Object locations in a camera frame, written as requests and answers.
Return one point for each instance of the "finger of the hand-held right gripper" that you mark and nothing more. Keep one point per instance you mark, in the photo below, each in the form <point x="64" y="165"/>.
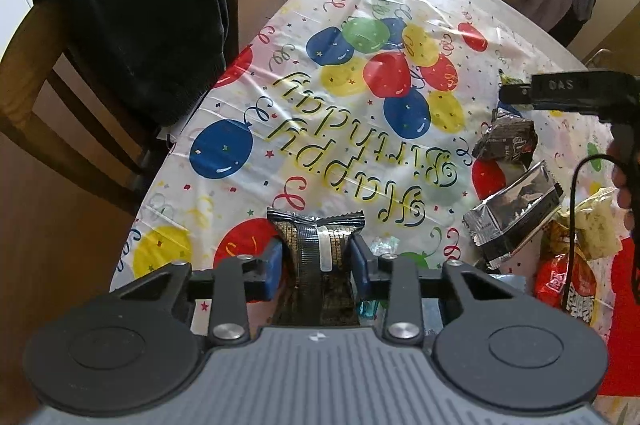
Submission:
<point x="515" y="95"/>

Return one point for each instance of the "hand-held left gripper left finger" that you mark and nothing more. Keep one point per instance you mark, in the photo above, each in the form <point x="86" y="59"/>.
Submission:
<point x="273" y="270"/>

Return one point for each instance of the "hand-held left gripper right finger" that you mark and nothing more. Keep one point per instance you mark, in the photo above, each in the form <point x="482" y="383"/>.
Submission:
<point x="359" y="270"/>

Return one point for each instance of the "yellow black snack packet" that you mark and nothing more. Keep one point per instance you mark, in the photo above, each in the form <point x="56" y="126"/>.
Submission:
<point x="511" y="78"/>

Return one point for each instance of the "black gold snack packet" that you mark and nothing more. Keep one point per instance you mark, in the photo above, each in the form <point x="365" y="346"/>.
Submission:
<point x="315" y="265"/>

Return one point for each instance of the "silver black snack packet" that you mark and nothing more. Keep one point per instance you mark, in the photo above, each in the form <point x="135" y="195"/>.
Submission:
<point x="515" y="215"/>

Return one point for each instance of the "pale yellow snack packet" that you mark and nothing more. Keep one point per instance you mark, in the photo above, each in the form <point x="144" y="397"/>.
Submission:
<point x="597" y="225"/>

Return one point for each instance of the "light blue snack packet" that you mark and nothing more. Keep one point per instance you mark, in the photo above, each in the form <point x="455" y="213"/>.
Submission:
<point x="510" y="280"/>

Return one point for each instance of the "red snack packet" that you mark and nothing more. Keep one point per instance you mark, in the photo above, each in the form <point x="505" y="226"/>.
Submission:
<point x="565" y="280"/>

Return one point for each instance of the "person's right hand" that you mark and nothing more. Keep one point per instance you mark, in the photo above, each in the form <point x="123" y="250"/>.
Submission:
<point x="627" y="190"/>

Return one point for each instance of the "teal candy wrapper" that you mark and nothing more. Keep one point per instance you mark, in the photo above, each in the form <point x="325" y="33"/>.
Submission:
<point x="385" y="246"/>

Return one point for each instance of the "balloon print tablecloth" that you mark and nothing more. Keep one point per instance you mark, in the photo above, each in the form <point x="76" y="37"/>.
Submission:
<point x="280" y="70"/>

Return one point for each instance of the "black garment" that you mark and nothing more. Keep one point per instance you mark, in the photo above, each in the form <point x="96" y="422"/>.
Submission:
<point x="140" y="5"/>

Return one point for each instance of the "wooden chair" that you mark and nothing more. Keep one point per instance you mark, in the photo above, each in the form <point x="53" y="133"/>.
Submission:
<point x="30" y="95"/>

